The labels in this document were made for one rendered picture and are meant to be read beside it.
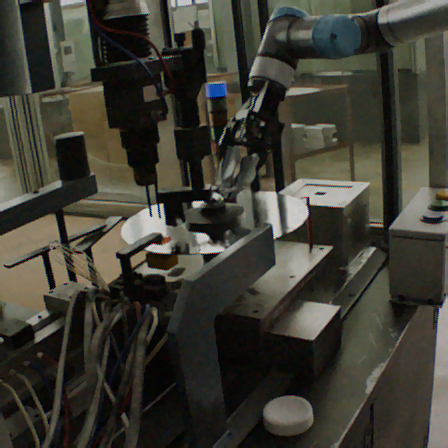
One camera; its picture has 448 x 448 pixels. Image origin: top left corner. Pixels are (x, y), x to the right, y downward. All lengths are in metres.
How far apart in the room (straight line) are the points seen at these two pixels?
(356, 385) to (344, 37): 0.55
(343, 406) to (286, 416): 0.09
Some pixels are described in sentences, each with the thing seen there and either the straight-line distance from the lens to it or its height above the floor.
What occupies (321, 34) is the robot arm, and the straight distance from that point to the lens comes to 0.96.
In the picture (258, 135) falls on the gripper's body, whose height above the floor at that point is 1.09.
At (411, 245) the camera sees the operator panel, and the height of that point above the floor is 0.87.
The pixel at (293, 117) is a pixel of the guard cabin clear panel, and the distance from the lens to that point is 1.42.
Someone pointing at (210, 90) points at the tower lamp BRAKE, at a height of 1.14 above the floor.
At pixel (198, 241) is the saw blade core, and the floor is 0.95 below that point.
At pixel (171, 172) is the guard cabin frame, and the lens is 1.62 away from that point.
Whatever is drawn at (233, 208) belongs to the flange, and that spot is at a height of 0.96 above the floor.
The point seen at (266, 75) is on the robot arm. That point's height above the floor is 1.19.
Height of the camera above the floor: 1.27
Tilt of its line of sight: 19 degrees down
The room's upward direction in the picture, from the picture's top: 7 degrees counter-clockwise
